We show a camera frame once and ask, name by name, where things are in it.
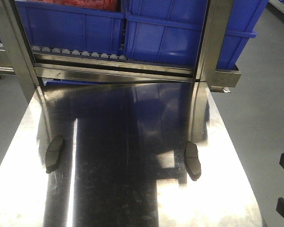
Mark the lower blue bin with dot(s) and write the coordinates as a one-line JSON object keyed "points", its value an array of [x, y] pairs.
{"points": [[67, 82]]}

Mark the grey brake pad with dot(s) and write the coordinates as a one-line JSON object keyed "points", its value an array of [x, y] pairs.
{"points": [[53, 153], [191, 160]]}

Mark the stainless steel roller rack frame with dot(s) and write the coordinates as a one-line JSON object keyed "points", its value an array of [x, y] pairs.
{"points": [[31, 67]]}

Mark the right blue plastic bin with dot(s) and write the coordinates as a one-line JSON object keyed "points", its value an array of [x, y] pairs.
{"points": [[169, 31]]}

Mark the left blue plastic bin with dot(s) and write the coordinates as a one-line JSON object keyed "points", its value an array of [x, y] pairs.
{"points": [[73, 28]]}

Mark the blue plastic bin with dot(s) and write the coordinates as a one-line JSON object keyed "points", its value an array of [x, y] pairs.
{"points": [[169, 31], [73, 28]]}

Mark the red material in bin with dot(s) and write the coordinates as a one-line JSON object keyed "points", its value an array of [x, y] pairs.
{"points": [[108, 5]]}

